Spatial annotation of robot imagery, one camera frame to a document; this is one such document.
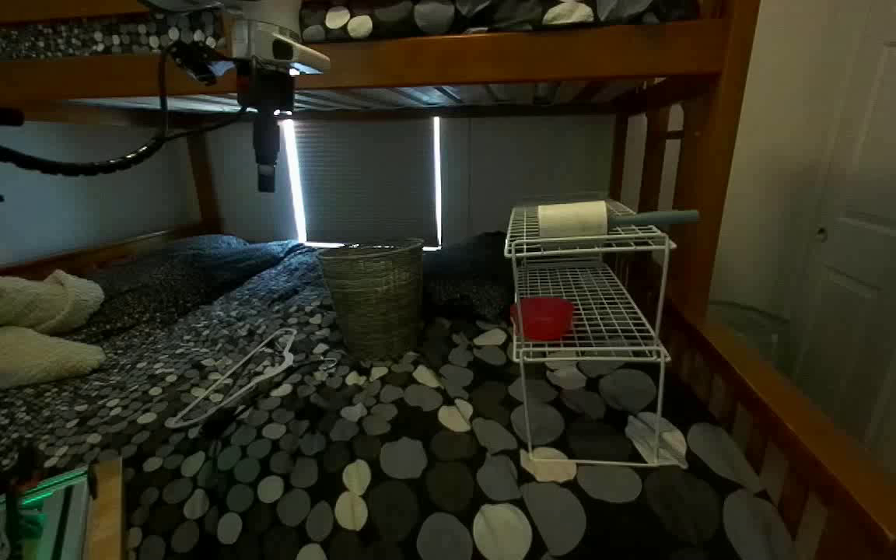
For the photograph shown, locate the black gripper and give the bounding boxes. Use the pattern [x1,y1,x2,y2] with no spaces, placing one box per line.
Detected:
[234,58,298,196]

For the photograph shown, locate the grey window blind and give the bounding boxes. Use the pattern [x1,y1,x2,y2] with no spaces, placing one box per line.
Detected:
[277,113,447,255]

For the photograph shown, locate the dark speckled blanket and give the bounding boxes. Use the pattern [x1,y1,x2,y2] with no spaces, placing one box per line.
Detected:
[85,229,301,324]

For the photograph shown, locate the woven wicker basket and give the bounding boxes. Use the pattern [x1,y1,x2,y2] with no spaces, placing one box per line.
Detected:
[316,240,429,363]

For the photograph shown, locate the white clothes hanger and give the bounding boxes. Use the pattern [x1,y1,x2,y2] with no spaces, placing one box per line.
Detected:
[161,328,298,433]

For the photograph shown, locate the dotted bunk mattress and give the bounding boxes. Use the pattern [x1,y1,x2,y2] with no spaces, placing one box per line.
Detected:
[0,0,704,64]

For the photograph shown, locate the cream fleece blanket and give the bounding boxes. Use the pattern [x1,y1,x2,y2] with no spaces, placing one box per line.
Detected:
[0,258,110,340]

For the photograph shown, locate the white lint roller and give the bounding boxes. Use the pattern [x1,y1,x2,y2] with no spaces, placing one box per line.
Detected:
[536,196,704,243]

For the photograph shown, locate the dotted black grey duvet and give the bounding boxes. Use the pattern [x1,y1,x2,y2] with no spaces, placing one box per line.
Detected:
[0,243,800,560]

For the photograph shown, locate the wooden board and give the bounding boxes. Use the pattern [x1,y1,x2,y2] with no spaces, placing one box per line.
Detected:
[87,454,128,560]

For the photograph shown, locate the white electronics box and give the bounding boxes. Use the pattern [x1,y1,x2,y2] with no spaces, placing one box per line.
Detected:
[0,465,92,560]

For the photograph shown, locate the white panel door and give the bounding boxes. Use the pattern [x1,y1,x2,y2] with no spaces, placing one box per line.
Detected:
[767,0,896,510]

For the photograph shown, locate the wooden bunk bed frame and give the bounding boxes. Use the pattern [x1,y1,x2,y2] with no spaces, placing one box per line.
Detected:
[0,0,896,560]

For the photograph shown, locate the white wire shelf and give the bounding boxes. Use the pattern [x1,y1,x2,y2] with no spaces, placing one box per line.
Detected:
[500,200,689,472]

